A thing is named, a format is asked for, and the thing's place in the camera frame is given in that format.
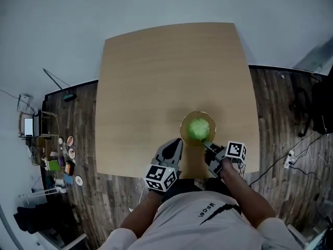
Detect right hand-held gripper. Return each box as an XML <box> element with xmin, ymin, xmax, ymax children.
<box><xmin>201</xmin><ymin>139</ymin><xmax>248</xmax><ymax>178</ymax></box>

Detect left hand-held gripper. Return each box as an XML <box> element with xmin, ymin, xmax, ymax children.
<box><xmin>143</xmin><ymin>138</ymin><xmax>184</xmax><ymax>192</ymax></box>

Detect green cabbage vegetable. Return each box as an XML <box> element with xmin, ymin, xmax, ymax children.
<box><xmin>187</xmin><ymin>117</ymin><xmax>210</xmax><ymax>141</ymax></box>

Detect person's right forearm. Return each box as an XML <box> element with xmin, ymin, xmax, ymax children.
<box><xmin>220</xmin><ymin>157</ymin><xmax>276</xmax><ymax>229</ymax></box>

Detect person's left forearm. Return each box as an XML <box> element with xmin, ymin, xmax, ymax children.
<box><xmin>120</xmin><ymin>190</ymin><xmax>163</xmax><ymax>238</ymax></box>

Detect amber glass bowl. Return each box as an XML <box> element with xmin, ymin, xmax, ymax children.
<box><xmin>180</xmin><ymin>110</ymin><xmax>217</xmax><ymax>148</ymax></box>

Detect person's dark trousers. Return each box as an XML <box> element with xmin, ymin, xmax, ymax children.
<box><xmin>165</xmin><ymin>177</ymin><xmax>235</xmax><ymax>201</ymax></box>

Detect light wooden table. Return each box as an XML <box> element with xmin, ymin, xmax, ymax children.
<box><xmin>95</xmin><ymin>22</ymin><xmax>260</xmax><ymax>179</ymax></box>

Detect person's white t-shirt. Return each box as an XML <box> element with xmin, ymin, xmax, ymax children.
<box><xmin>97</xmin><ymin>191</ymin><xmax>304</xmax><ymax>250</ymax></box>

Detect white power strip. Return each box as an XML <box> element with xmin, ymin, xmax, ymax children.
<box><xmin>283</xmin><ymin>149</ymin><xmax>296</xmax><ymax>169</ymax></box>

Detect orange and black box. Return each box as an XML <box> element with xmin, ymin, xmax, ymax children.
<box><xmin>65</xmin><ymin>160</ymin><xmax>76</xmax><ymax>176</ymax></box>

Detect mop with green head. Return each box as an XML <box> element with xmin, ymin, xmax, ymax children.
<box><xmin>42</xmin><ymin>68</ymin><xmax>78</xmax><ymax>103</ymax></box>

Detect green box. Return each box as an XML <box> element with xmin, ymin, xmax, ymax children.
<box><xmin>47</xmin><ymin>159</ymin><xmax>61</xmax><ymax>172</ymax></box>

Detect black office chair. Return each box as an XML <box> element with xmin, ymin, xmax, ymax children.
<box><xmin>288</xmin><ymin>73</ymin><xmax>333</xmax><ymax>138</ymax></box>

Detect wooden chair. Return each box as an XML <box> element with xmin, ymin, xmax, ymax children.
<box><xmin>17</xmin><ymin>110</ymin><xmax>60</xmax><ymax>140</ymax></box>

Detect white metal stand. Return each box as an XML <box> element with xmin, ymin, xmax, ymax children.
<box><xmin>18</xmin><ymin>185</ymin><xmax>68</xmax><ymax>205</ymax></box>

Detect open laptop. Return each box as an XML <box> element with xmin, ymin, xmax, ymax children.
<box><xmin>23</xmin><ymin>110</ymin><xmax>43</xmax><ymax>138</ymax></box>

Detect black bag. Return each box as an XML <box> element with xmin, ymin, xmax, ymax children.
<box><xmin>13</xmin><ymin>203</ymin><xmax>70</xmax><ymax>234</ymax></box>

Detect white thin cable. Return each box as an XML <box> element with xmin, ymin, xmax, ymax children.
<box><xmin>129</xmin><ymin>185</ymin><xmax>147</xmax><ymax>213</ymax></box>

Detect black power cable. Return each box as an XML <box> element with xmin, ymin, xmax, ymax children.
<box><xmin>248</xmin><ymin>133</ymin><xmax>328</xmax><ymax>187</ymax></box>

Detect grey white chair frame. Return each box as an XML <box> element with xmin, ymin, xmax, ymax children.
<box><xmin>36</xmin><ymin>232</ymin><xmax>88</xmax><ymax>250</ymax></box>

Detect white wall box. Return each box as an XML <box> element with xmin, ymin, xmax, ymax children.
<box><xmin>17</xmin><ymin>93</ymin><xmax>34</xmax><ymax>111</ymax></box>

